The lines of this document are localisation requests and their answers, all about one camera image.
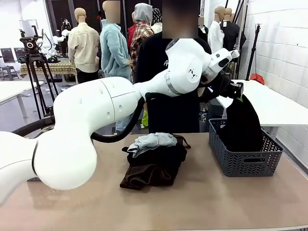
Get light grey sweat garment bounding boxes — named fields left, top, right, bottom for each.
left=127, top=132, right=178, bottom=158

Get mannequin in white shirt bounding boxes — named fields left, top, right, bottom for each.
left=207, top=6, right=226, bottom=48

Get mannequin in black shirt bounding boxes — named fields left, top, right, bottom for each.
left=220, top=7, right=247, bottom=52

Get black monitor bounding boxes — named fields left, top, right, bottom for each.
left=13, top=47, right=26, bottom=62
left=0, top=48, right=13, bottom=64

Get mannequin in blue fleece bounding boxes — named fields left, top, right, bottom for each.
left=100, top=0, right=133, bottom=135

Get white table with grey legs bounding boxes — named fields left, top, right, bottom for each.
left=0, top=80, right=45, bottom=118

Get dark brown drawstring shorts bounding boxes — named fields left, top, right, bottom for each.
left=119, top=134, right=192, bottom=191

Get black camera tripod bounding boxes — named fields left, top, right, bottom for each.
left=19, top=25, right=60, bottom=118

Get person in black t-shirt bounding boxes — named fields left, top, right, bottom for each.
left=134, top=0, right=212, bottom=133

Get grey plastic stool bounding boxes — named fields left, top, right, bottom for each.
left=0, top=66, right=20, bottom=81

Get black light stand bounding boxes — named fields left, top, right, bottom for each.
left=245, top=23, right=262, bottom=81

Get white side table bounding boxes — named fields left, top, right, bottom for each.
left=216, top=79, right=308, bottom=127

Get black fuzzy garment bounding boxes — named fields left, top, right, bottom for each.
left=218, top=93, right=264, bottom=153

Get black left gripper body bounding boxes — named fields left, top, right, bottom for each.
left=204, top=73, right=244, bottom=99

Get shoes on floor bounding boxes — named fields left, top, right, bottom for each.
left=199, top=108, right=209, bottom=123

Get mannequin in cream jacket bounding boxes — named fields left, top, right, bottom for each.
left=67, top=7, right=102, bottom=84

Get red object on table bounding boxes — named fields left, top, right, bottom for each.
left=249, top=73, right=265, bottom=85

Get mannequin in plaid hoodie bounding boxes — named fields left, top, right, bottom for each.
left=127, top=2, right=154, bottom=70

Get table with patterned cloth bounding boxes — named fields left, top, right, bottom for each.
left=20, top=61, right=77, bottom=77

